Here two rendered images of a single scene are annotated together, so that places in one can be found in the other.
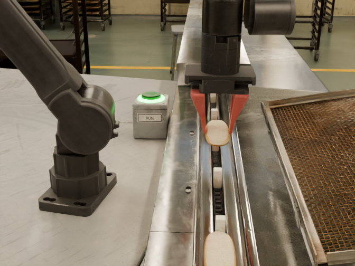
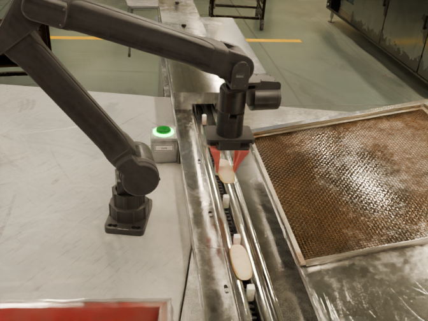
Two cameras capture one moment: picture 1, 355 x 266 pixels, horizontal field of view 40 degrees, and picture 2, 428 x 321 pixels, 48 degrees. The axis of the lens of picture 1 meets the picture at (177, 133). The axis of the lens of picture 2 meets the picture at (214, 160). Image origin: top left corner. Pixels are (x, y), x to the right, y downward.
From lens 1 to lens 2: 40 cm
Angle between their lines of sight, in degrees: 14
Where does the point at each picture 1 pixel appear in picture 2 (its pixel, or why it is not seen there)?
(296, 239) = (281, 242)
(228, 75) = (236, 138)
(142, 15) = not seen: outside the picture
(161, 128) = (172, 155)
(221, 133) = (229, 174)
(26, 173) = (81, 201)
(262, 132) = not seen: hidden behind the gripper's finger
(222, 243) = (241, 253)
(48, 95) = (115, 158)
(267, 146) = (250, 165)
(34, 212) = (102, 235)
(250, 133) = not seen: hidden behind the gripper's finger
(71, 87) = (130, 153)
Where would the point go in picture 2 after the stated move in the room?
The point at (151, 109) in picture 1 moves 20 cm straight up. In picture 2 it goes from (165, 142) to (166, 69)
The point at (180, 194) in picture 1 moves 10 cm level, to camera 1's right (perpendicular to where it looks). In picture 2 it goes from (206, 218) to (251, 214)
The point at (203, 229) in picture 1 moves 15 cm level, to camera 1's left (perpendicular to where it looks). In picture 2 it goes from (225, 242) to (152, 249)
